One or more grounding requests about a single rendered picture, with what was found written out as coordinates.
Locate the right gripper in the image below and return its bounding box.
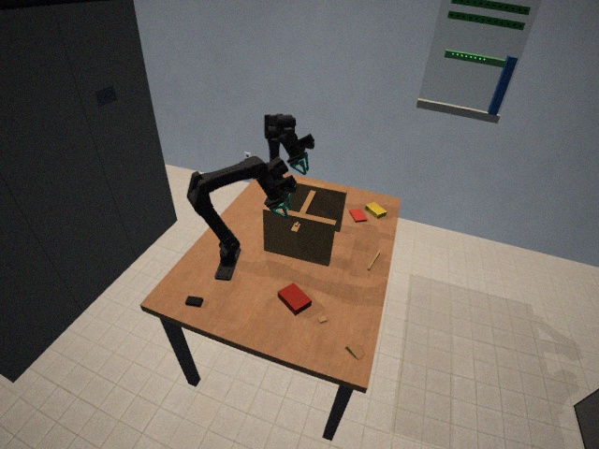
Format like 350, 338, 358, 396
263, 182, 292, 219

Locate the yellow sponge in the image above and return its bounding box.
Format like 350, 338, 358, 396
365, 202, 387, 219

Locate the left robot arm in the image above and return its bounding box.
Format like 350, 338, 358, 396
264, 114, 314, 160

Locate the brown wooden rail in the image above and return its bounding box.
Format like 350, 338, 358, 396
290, 190, 316, 239

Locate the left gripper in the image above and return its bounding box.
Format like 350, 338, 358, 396
285, 146, 309, 175

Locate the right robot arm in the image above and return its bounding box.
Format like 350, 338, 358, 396
187, 156, 297, 281

